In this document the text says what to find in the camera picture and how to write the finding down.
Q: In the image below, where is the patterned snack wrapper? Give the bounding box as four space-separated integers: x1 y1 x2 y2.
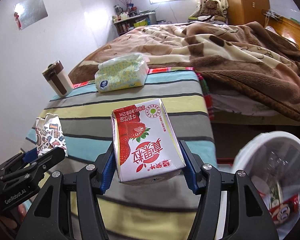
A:
35 113 68 157

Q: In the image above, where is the strawberry milk carton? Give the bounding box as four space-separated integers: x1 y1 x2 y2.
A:
111 99 186 185

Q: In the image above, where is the white round trash bin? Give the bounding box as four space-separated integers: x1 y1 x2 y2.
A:
232 131 300 239

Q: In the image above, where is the left hand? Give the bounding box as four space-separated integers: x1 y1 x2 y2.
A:
0 204 27 229

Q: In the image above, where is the clear plastic bin liner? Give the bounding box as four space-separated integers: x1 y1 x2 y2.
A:
249 139 300 232

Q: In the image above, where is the beige brown travel mug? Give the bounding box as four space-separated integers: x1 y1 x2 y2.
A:
42 60 73 98

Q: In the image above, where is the green tissue pack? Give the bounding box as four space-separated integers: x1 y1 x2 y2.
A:
95 53 149 93

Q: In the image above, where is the brown patterned fleece blanket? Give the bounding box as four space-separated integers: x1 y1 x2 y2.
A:
69 22 300 121

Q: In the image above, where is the cluttered side shelf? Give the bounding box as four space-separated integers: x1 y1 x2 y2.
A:
112 10 157 36

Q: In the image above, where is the brown teddy bear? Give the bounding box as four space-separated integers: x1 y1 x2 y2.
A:
201 0 226 22

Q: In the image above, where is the wooden headboard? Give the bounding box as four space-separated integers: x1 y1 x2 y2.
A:
265 16 300 49

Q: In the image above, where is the wooden wardrobe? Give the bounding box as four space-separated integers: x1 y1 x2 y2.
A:
227 0 270 25

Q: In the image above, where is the silver wall panel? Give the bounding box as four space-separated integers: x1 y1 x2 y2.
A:
14 0 48 30

